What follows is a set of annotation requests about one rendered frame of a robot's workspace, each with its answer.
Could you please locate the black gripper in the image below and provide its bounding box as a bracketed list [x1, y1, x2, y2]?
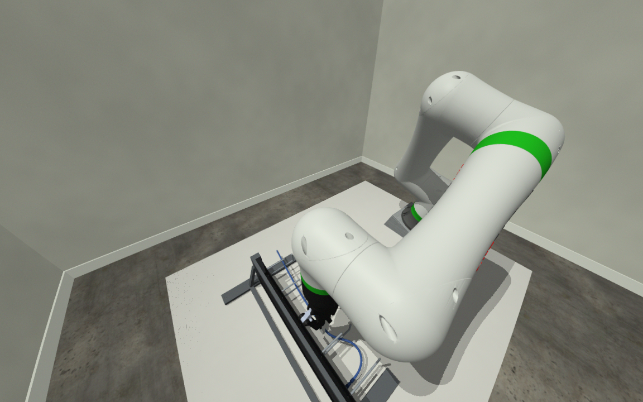
[299, 302, 339, 334]

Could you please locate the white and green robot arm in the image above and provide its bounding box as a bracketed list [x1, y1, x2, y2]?
[291, 71, 565, 362]

